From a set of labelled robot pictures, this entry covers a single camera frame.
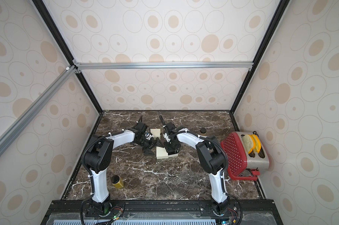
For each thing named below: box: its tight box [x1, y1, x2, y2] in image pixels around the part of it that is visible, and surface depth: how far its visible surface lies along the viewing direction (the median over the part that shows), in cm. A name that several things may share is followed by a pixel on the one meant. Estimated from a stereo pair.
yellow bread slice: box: [250, 134, 262, 154], surface depth 78 cm
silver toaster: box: [235, 131, 270, 171], surface depth 76 cm
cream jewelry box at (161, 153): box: [155, 146, 179, 160], surface depth 92 cm
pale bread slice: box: [242, 134, 256, 155], surface depth 79 cm
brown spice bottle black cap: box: [199, 127, 207, 134], surface depth 96 cm
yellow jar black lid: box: [110, 174, 125, 189], surface depth 76 cm
